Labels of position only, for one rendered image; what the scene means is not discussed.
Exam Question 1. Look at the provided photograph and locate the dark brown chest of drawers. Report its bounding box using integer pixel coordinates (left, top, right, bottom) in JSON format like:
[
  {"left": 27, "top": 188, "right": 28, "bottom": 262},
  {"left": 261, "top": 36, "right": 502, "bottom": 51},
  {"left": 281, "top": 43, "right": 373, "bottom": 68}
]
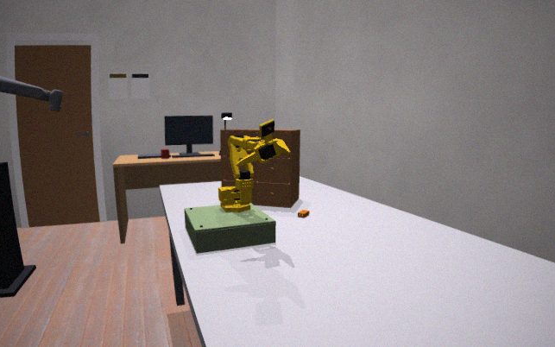
[{"left": 220, "top": 129, "right": 300, "bottom": 208}]

